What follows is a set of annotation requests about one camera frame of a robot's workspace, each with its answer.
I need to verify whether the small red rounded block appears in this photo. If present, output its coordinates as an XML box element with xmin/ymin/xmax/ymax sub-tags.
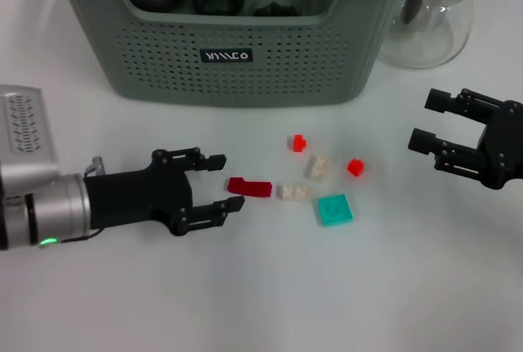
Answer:
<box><xmin>346</xmin><ymin>158</ymin><xmax>366</xmax><ymax>178</ymax></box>

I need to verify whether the thin black cable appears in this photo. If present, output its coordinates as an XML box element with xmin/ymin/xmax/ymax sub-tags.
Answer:
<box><xmin>56</xmin><ymin>229</ymin><xmax>101</xmax><ymax>245</ymax></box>

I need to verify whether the silver black wrist camera box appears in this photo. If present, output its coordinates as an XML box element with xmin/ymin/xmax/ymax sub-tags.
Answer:
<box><xmin>0</xmin><ymin>84</ymin><xmax>60</xmax><ymax>198</ymax></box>

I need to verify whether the dark red long brick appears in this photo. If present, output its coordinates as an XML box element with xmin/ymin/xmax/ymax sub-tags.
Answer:
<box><xmin>223</xmin><ymin>177</ymin><xmax>273</xmax><ymax>198</ymax></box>

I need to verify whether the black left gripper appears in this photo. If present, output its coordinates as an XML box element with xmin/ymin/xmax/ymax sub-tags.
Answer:
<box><xmin>83</xmin><ymin>146</ymin><xmax>246</xmax><ymax>237</ymax></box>

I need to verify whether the glass carafe with black lid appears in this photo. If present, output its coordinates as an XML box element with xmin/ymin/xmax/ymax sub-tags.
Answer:
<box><xmin>378</xmin><ymin>0</ymin><xmax>481</xmax><ymax>69</ymax></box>

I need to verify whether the grey-green perforated storage bin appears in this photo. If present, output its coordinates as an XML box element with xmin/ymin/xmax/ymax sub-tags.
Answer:
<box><xmin>42</xmin><ymin>0</ymin><xmax>422</xmax><ymax>108</ymax></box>

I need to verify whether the silver pipe fitting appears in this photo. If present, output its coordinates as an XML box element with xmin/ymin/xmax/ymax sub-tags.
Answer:
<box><xmin>84</xmin><ymin>156</ymin><xmax>105</xmax><ymax>177</ymax></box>

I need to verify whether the white long toy brick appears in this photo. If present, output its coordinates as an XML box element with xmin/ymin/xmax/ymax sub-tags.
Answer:
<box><xmin>275</xmin><ymin>183</ymin><xmax>312</xmax><ymax>204</ymax></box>

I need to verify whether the teal square toy plate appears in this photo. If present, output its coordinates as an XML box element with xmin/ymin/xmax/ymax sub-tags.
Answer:
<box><xmin>317</xmin><ymin>194</ymin><xmax>355</xmax><ymax>229</ymax></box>

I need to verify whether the white square toy brick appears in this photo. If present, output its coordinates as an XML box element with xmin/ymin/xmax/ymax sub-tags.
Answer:
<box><xmin>303</xmin><ymin>154</ymin><xmax>333</xmax><ymax>183</ymax></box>

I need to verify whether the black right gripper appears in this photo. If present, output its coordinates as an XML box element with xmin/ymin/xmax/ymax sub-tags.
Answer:
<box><xmin>407</xmin><ymin>88</ymin><xmax>523</xmax><ymax>190</ymax></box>

